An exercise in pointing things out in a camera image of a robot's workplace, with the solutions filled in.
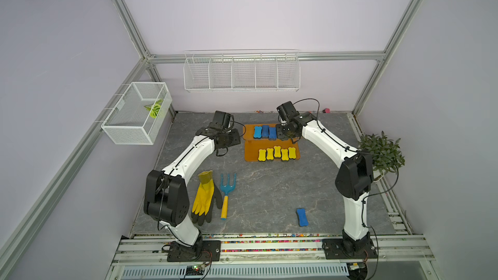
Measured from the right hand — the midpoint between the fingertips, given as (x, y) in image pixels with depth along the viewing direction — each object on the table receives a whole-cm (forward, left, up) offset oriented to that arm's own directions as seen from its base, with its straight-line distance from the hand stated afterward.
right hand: (281, 130), depth 93 cm
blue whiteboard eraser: (-1, +12, +1) cm, 12 cm away
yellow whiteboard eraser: (-6, +9, -13) cm, 17 cm away
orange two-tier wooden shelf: (+2, +15, -15) cm, 21 cm away
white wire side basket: (-2, +64, +12) cm, 65 cm away
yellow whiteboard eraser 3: (-4, +1, -12) cm, 13 cm away
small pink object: (+30, -34, -16) cm, 48 cm away
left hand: (-6, +21, +1) cm, 22 cm away
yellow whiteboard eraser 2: (-5, +5, -13) cm, 15 cm away
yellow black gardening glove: (-32, +36, -13) cm, 50 cm away
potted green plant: (-18, -41, +5) cm, 45 cm away
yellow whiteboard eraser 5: (-4, -6, -12) cm, 14 cm away
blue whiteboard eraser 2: (-1, +8, 0) cm, 8 cm away
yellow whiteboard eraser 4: (-6, -2, -13) cm, 14 cm away
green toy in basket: (0, +55, +15) cm, 57 cm away
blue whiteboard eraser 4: (-36, -7, -14) cm, 39 cm away
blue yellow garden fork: (-23, +27, -16) cm, 38 cm away
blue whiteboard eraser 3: (-3, +5, +1) cm, 6 cm away
